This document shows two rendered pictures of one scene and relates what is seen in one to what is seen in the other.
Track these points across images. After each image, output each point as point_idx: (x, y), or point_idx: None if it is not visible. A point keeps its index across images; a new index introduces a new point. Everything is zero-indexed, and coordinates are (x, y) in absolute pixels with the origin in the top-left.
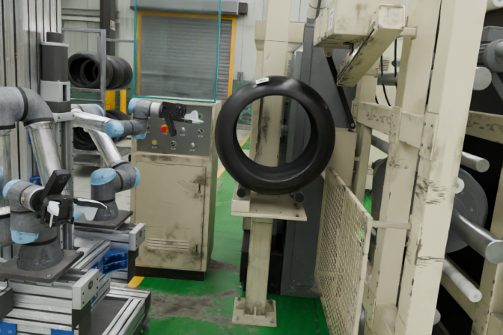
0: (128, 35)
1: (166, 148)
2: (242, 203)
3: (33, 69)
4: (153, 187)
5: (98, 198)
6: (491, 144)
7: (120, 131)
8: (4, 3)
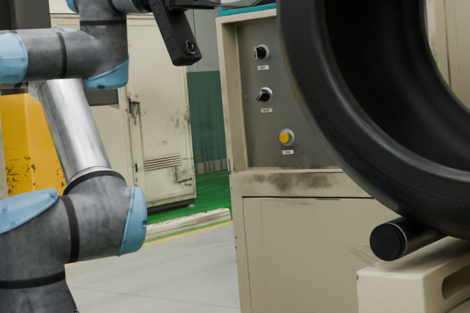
0: None
1: (319, 151)
2: (396, 283)
3: None
4: (292, 270)
5: (1, 274)
6: None
7: (16, 59)
8: None
